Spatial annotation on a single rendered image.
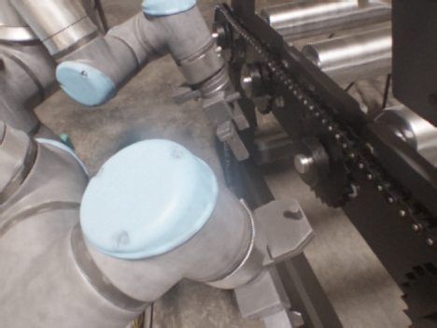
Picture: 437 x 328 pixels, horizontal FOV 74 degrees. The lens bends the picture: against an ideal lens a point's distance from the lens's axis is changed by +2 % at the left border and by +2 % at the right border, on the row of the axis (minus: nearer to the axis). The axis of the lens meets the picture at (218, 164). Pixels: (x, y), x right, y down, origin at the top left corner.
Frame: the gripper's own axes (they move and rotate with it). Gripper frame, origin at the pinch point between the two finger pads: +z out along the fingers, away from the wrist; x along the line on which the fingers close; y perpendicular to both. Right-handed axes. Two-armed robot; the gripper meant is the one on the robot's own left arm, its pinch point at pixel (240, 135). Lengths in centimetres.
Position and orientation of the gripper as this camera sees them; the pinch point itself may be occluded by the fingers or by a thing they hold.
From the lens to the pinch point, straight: 71.0
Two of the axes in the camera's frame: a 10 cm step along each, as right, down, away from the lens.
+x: 0.8, -6.2, 7.8
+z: 4.6, 7.1, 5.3
